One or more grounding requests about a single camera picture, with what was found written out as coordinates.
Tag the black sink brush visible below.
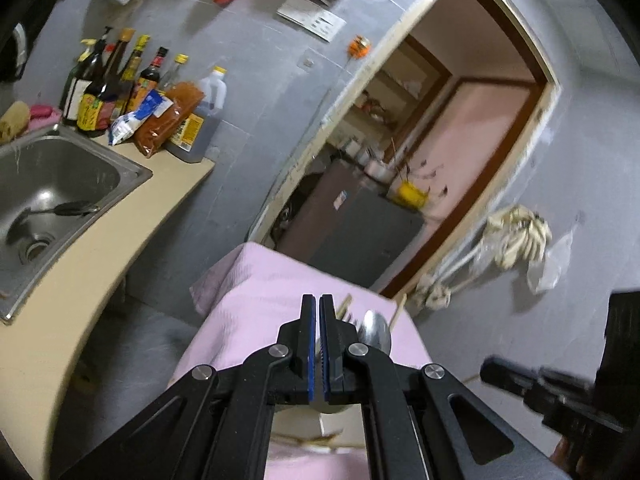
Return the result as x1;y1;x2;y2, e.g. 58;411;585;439
6;200;101;245

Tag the steel spoon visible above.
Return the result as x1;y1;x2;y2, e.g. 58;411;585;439
357;310;392;356

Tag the white plastic utensil caddy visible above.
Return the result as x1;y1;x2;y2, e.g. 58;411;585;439
271;405;366;450

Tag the pink floral table cloth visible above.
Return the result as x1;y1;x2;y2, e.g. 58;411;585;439
168;243;431;479

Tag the clear hanging plastic bag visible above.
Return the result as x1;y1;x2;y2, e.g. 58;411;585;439
526;229;575;295

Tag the steel pot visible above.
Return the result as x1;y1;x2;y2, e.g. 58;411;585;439
364;159;396;185

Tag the white wall socket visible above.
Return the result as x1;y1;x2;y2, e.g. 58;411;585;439
277;0;346;42

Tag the wooden chopstick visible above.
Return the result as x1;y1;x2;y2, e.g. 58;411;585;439
335;294;352;321
388;294;408;332

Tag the dark vinegar bottle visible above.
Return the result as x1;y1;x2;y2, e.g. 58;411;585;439
61;26;112;126

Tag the large oil jug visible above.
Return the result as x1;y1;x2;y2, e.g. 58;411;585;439
165;66;227;164

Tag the blue white packet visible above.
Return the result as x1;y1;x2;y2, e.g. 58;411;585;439
107;90;172;146

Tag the stainless steel sink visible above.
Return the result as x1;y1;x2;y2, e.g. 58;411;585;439
1;125;153;325

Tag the grey refrigerator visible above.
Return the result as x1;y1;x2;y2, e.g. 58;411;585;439
276;159;425;288

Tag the person's right hand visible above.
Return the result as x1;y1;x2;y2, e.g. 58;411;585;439
550;438;582;478

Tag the yellow pot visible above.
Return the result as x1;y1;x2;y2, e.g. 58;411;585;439
395;180;430;210

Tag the red cap sauce bottle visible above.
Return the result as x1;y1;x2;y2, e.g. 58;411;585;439
127;47;168;112

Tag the loofah sponge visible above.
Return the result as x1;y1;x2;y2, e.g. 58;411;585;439
0;101;30;145

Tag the dark soy sauce bottle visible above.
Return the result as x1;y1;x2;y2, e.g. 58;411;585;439
77;28;134;138

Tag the orange wall hook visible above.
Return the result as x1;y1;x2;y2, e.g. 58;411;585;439
347;36;371;60

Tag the orange spice bag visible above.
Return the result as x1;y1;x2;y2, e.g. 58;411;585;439
134;81;204;158

